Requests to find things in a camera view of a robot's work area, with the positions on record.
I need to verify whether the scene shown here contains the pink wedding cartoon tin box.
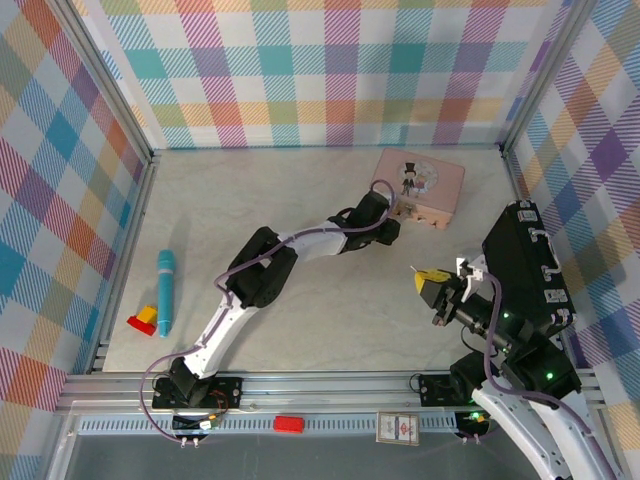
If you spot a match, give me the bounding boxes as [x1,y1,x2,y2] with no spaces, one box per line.
[372,147,467,232]

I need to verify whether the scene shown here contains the black hard carrying case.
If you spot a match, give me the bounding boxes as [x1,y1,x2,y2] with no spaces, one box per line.
[481,199,577,342]

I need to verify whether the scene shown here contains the small black control board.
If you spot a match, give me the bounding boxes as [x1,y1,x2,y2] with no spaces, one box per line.
[457,410,494,434]
[172,413,225,435]

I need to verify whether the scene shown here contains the playing card deck box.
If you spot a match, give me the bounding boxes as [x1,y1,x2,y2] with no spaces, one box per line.
[375,410,420,445]

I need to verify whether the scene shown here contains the red rectangular brick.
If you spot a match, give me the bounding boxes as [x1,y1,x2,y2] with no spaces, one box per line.
[273,414,305,434]

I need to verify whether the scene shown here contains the teal cylindrical toy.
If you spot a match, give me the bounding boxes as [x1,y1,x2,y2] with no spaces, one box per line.
[156,249,177,339]

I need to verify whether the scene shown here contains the red toy block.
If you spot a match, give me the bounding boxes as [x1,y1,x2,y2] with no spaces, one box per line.
[126,314,160,335]

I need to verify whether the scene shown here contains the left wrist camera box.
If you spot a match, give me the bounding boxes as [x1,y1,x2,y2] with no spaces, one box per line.
[357,192,397,225]

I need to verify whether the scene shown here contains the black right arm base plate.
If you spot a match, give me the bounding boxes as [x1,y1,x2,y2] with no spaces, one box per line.
[417,372,454,407]

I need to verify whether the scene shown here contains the aluminium extrusion frame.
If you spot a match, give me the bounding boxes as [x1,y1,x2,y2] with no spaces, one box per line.
[47,0,609,480]

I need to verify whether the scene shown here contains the grey slotted cable duct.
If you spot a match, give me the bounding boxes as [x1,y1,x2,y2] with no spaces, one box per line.
[74,416,484,435]

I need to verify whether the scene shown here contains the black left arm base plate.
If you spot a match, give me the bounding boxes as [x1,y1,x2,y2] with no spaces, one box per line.
[151,375,245,410]

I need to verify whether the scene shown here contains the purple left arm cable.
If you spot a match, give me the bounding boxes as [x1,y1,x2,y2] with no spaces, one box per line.
[138,180,399,444]

